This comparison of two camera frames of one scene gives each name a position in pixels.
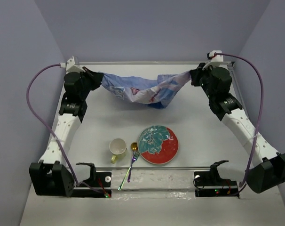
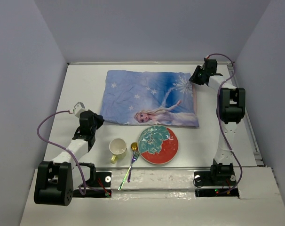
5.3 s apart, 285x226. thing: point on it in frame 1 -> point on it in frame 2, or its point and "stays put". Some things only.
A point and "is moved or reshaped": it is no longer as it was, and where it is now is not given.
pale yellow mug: [117, 148] stays put
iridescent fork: [136, 156] stays put
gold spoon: [134, 146] stays put
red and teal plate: [158, 144] stays put
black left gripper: [96, 77] -> [99, 121]
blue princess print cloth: [155, 93] is moved or reshaped
